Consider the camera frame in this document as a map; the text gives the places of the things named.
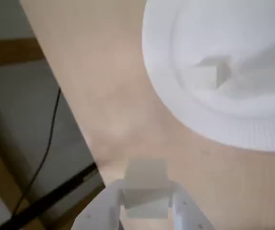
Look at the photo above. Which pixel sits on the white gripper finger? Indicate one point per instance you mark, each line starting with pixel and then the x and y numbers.
pixel 99 210
pixel 187 213

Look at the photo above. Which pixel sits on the white cube block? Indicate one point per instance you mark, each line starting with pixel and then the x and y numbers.
pixel 199 77
pixel 147 175

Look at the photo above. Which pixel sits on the white paper plate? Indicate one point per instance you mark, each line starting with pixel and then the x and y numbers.
pixel 223 115

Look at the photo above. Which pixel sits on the black bar with white print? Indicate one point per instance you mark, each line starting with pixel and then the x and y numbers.
pixel 55 191

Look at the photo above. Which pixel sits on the wooden frame partition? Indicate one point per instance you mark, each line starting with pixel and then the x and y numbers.
pixel 12 52

